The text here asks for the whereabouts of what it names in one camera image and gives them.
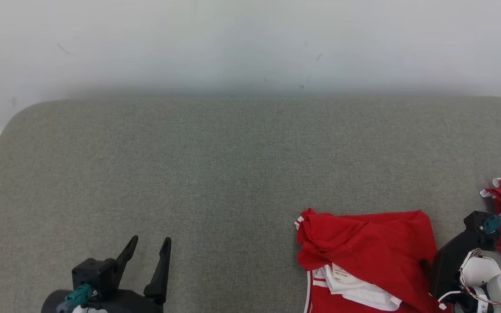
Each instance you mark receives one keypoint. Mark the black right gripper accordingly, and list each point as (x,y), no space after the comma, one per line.
(461,302)

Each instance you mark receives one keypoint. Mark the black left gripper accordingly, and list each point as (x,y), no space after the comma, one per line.
(128,302)

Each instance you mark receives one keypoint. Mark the red basketball jersey number 23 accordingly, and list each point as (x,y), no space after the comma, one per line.
(376,243)

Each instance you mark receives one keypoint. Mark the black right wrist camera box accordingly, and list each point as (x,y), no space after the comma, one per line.
(452,256)

